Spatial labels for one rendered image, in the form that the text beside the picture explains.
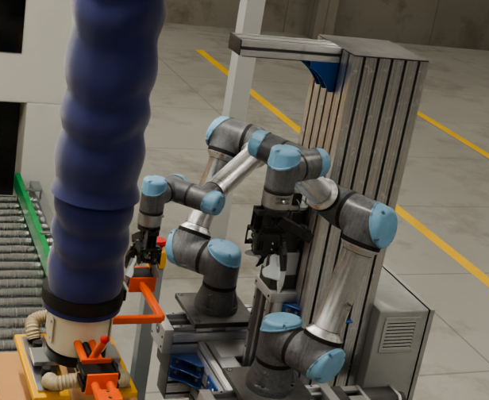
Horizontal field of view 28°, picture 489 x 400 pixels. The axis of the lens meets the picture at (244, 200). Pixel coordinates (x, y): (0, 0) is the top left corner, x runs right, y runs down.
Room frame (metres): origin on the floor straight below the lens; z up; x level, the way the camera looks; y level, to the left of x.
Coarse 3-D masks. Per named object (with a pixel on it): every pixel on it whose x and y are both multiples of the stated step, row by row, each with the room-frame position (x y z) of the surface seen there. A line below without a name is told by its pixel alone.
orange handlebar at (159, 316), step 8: (144, 288) 2.79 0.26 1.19; (144, 296) 2.77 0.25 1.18; (152, 296) 2.75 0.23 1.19; (152, 304) 2.70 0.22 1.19; (160, 312) 2.66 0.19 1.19; (120, 320) 2.58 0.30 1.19; (128, 320) 2.59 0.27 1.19; (136, 320) 2.60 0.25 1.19; (144, 320) 2.61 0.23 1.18; (152, 320) 2.62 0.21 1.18; (160, 320) 2.63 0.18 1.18; (80, 344) 2.39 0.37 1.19; (80, 352) 2.35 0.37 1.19; (80, 360) 2.32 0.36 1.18; (96, 384) 2.21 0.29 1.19; (112, 384) 2.22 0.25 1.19; (96, 392) 2.16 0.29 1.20; (104, 392) 2.17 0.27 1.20; (112, 392) 2.18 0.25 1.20
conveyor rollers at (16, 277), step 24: (0, 216) 4.64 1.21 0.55; (24, 216) 4.69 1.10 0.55; (0, 240) 4.36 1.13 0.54; (24, 240) 4.41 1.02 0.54; (0, 264) 4.11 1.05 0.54; (24, 264) 4.15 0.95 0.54; (0, 288) 3.87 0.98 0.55; (24, 288) 3.90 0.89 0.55; (0, 312) 3.67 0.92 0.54; (24, 312) 3.71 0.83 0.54; (0, 336) 3.49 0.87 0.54
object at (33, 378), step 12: (24, 336) 2.59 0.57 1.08; (24, 348) 2.51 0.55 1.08; (24, 360) 2.45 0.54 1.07; (24, 372) 2.41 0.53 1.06; (36, 372) 2.40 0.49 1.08; (60, 372) 2.43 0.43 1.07; (36, 384) 2.34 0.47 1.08; (36, 396) 2.29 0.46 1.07; (48, 396) 2.30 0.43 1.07; (60, 396) 2.31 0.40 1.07
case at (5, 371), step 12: (0, 360) 2.64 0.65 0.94; (12, 360) 2.66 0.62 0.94; (0, 372) 2.58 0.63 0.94; (12, 372) 2.59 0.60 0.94; (0, 384) 2.52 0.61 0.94; (12, 384) 2.53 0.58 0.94; (24, 384) 2.54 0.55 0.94; (0, 396) 2.45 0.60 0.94; (12, 396) 2.46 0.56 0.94; (24, 396) 2.48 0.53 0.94; (72, 396) 2.52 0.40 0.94; (84, 396) 2.53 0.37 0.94
